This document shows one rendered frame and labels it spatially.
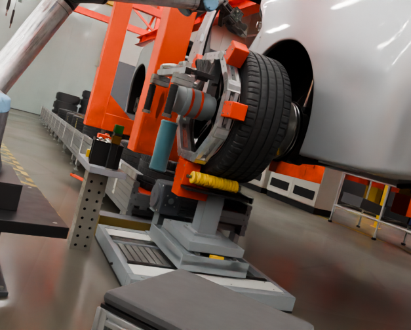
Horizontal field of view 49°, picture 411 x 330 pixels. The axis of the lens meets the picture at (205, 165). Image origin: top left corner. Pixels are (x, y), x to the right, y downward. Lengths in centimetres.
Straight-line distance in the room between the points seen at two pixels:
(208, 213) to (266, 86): 70
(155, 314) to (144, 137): 176
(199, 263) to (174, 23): 135
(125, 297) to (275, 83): 137
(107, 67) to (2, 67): 271
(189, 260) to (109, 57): 282
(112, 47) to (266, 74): 267
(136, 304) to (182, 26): 197
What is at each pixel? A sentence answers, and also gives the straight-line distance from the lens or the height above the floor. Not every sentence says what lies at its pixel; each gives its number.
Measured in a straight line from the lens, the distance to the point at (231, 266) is 223.
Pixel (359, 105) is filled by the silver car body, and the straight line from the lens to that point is 187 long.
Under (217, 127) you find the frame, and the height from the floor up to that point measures 76.
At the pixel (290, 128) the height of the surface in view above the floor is 87.
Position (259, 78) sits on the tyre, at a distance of 206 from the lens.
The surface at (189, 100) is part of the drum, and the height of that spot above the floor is 85.
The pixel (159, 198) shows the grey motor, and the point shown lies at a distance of 252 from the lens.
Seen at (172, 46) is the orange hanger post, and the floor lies 116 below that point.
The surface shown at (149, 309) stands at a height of 34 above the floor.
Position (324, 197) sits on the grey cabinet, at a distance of 721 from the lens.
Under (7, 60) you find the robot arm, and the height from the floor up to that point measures 79.
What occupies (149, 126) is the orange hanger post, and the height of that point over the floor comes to 68.
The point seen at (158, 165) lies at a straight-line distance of 228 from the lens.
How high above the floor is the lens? 71
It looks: 3 degrees down
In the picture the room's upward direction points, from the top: 15 degrees clockwise
